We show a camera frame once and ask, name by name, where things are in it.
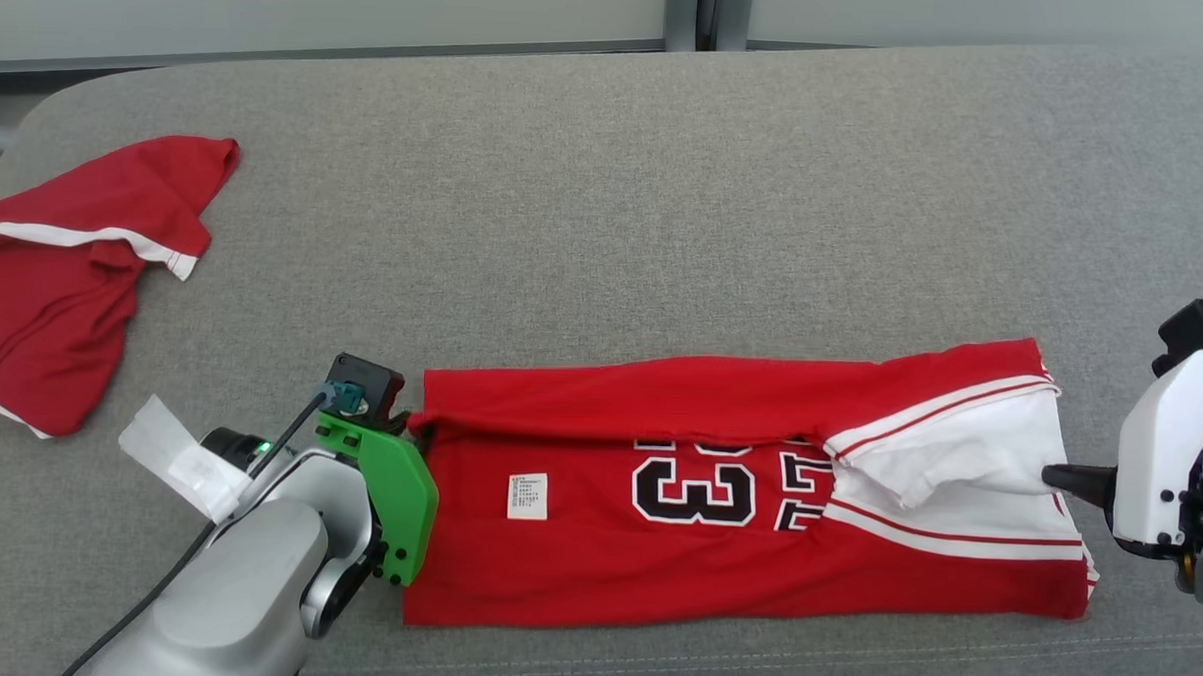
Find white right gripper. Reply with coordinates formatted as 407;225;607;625
1039;344;1203;560

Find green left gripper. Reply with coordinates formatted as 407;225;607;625
310;411;443;588

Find red basketball jersey white trim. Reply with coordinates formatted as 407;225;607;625
399;316;1110;652

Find red shorts white stripe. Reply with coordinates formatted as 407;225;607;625
0;129;241;446

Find white tape strip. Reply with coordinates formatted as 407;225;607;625
115;393;260;525

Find grey partition panel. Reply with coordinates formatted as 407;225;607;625
0;0;699;94
700;0;1203;68

